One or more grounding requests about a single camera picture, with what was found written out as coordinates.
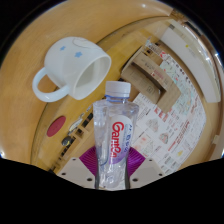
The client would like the white ceramic mug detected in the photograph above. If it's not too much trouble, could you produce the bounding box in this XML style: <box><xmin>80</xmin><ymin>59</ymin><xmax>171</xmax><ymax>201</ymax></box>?
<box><xmin>31</xmin><ymin>36</ymin><xmax>112</xmax><ymax>103</ymax></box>

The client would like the clear plastic water bottle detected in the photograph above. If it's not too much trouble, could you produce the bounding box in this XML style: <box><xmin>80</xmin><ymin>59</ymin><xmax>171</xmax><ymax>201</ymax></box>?
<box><xmin>92</xmin><ymin>80</ymin><xmax>140</xmax><ymax>191</ymax></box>

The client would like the open brown cardboard box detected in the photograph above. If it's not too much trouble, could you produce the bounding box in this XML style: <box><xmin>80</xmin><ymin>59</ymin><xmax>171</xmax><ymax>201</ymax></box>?
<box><xmin>119</xmin><ymin>44</ymin><xmax>183</xmax><ymax>114</ymax></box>

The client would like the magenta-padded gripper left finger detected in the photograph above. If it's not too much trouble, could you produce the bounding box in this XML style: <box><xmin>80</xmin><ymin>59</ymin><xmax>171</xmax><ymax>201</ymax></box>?
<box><xmin>54</xmin><ymin>145</ymin><xmax>99</xmax><ymax>190</ymax></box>

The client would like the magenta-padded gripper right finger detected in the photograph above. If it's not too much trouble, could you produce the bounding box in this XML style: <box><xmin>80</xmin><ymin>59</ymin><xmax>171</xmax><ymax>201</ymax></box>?
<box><xmin>125</xmin><ymin>145</ymin><xmax>167</xmax><ymax>190</ymax></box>

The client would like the flat round red coaster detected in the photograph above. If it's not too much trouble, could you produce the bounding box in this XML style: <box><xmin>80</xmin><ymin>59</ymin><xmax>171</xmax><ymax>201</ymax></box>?
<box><xmin>46</xmin><ymin>115</ymin><xmax>67</xmax><ymax>138</ymax></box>

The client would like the printed paper poster group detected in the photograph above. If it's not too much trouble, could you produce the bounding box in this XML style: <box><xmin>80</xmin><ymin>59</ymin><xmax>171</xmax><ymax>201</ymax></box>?
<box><xmin>133</xmin><ymin>38</ymin><xmax>208</xmax><ymax>176</ymax></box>

